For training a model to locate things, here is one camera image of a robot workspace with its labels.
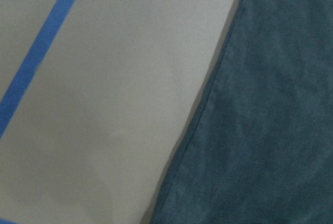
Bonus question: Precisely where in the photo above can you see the black graphic t-shirt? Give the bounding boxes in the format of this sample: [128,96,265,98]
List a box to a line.
[151,0,332,223]

